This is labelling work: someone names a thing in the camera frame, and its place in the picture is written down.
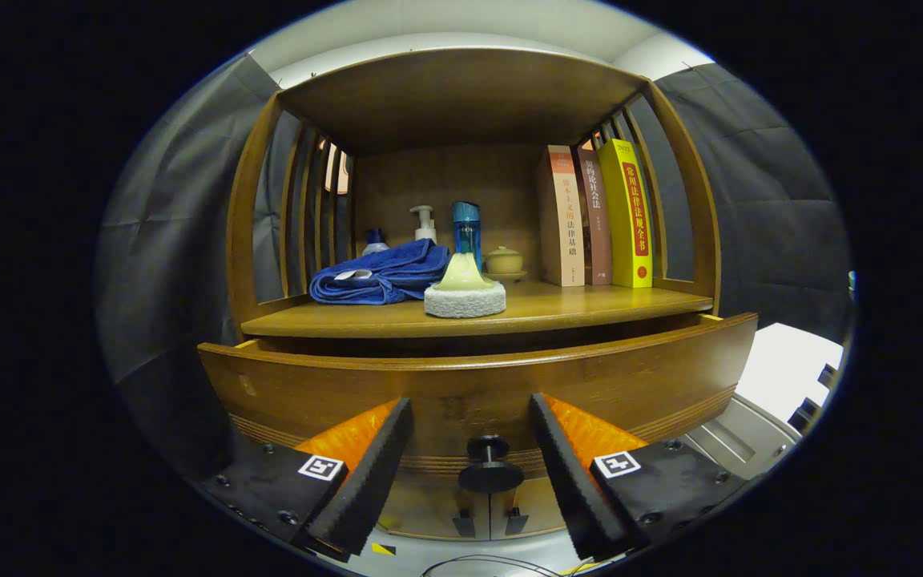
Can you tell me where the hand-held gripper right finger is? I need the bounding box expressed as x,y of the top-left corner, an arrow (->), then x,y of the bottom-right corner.
529,391 -> 751,562

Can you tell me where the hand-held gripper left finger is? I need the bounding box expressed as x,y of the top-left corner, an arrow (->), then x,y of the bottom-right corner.
199,397 -> 416,563

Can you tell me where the wooden drawer with black knob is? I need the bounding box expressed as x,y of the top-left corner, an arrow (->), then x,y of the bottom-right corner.
197,313 -> 759,494

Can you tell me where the green handled scrub sponge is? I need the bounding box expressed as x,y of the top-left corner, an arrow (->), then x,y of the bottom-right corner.
424,252 -> 508,319

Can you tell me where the wooden cabinet door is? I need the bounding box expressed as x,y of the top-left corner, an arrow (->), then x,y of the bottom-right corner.
377,473 -> 493,540
490,473 -> 568,536

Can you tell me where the wooden countertop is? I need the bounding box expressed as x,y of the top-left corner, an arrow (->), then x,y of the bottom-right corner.
241,279 -> 715,339

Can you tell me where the wooden cabinet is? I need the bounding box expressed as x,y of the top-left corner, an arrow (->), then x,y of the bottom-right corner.
225,46 -> 723,542

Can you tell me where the blue folded towel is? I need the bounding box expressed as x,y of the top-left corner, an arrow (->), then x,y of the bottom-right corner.
309,238 -> 453,306

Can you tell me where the yellow lidded teacup with saucer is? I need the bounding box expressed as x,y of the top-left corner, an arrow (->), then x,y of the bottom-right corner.
484,246 -> 528,281

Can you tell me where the white platform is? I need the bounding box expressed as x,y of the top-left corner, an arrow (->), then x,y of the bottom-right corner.
682,322 -> 845,482

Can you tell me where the beige book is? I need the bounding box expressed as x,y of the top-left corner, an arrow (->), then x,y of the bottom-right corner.
538,145 -> 586,287

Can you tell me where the brown book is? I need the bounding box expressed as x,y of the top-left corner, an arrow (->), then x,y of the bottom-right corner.
576,143 -> 613,286

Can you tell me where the yellow book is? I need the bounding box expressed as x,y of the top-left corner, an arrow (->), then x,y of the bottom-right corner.
598,139 -> 655,289

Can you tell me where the white pump bottle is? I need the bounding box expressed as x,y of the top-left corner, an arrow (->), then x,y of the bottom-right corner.
410,205 -> 438,244

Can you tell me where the blue glass bottle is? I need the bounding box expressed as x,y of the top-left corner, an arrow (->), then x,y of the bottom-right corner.
452,201 -> 484,273

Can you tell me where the black backdrop cloth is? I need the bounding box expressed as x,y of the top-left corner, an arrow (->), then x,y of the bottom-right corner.
97,52 -> 855,482

